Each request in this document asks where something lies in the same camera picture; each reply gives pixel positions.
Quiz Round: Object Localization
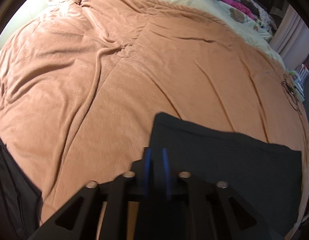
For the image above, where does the black t-shirt with patterned trim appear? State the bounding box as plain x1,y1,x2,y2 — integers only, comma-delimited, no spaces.
134,113,302,239

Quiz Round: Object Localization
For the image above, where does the black fabric bag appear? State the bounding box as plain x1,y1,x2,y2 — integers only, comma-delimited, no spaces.
0,138,42,239

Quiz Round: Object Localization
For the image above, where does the pink curtain right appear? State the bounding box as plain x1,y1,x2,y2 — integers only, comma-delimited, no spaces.
270,6,309,70

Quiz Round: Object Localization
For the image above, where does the brown plush toy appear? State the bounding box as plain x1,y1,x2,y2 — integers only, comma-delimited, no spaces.
229,8,246,23

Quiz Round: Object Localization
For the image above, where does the black cable coil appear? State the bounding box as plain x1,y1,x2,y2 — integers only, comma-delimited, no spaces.
280,73,303,114

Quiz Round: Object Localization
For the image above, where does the brown fleece blanket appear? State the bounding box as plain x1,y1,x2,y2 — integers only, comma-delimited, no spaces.
0,0,309,239

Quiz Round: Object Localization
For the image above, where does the floral patterned fabric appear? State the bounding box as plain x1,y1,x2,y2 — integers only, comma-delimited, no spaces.
240,0,278,33

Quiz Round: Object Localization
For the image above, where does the pink clothing pile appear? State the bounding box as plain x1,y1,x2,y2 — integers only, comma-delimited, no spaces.
221,0,255,20

